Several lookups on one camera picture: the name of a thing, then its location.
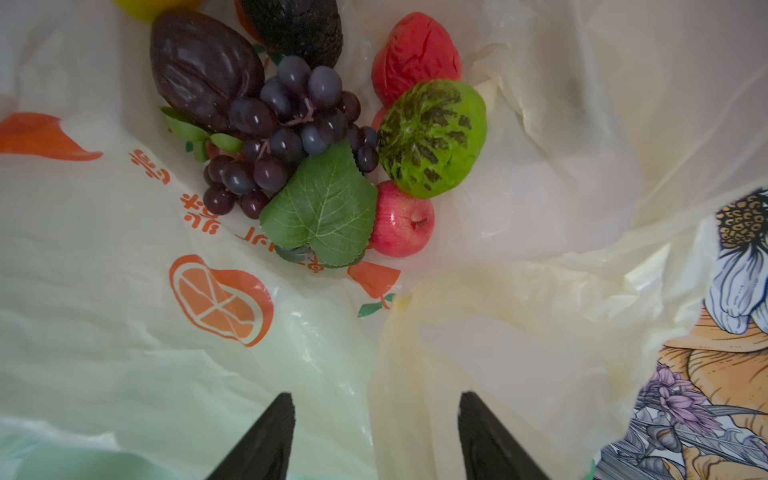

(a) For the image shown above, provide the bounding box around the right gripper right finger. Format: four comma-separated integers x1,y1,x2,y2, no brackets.
457,391,549,480

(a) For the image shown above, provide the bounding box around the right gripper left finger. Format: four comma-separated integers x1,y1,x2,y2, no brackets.
207,392,296,480

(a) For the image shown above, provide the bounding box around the translucent cream plastic bag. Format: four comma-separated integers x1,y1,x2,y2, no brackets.
1,1,767,479

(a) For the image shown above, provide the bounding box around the red pink apple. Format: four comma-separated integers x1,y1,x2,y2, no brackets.
370,181,436,258

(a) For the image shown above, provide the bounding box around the purple grape bunch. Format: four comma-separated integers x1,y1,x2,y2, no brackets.
202,56,378,268

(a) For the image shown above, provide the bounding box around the green bumpy fruit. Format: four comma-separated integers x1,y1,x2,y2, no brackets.
377,79,488,199

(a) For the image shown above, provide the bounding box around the red strawberry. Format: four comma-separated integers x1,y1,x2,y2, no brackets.
371,12,463,108

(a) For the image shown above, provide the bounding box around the dark avocado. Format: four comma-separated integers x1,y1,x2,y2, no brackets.
235,0,343,68

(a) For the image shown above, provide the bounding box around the light green plate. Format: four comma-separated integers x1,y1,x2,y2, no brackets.
1,434,179,480

